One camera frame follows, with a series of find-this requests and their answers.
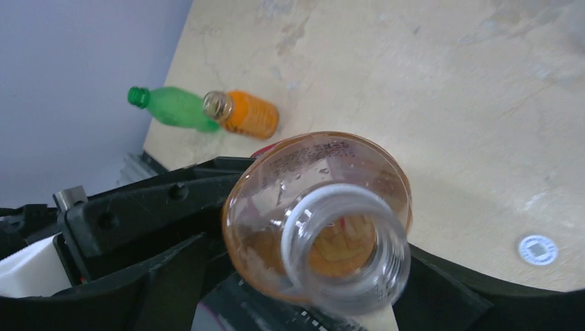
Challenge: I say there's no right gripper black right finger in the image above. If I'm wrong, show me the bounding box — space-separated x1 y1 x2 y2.
393 245 584 330

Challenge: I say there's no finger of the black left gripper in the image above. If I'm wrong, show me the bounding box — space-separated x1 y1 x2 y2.
57 157 253 279

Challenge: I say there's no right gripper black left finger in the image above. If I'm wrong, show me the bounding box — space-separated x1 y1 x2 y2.
1 234 229 330

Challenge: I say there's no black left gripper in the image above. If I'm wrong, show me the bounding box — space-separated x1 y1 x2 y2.
1 204 60 259

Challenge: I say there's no white bottle cap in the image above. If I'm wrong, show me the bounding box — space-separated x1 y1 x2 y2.
517 234 559 266

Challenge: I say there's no tea bottle with yellow-red label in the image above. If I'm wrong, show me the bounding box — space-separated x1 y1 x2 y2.
222 132 413 317

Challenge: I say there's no green plastic bottle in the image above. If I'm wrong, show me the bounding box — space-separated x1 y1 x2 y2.
127 86 221 132

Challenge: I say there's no orange juice bottle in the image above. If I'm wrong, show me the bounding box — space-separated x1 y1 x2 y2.
203 90 280 140

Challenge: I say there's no aluminium frame rail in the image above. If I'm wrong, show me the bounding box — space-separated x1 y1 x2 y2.
116 151 167 187

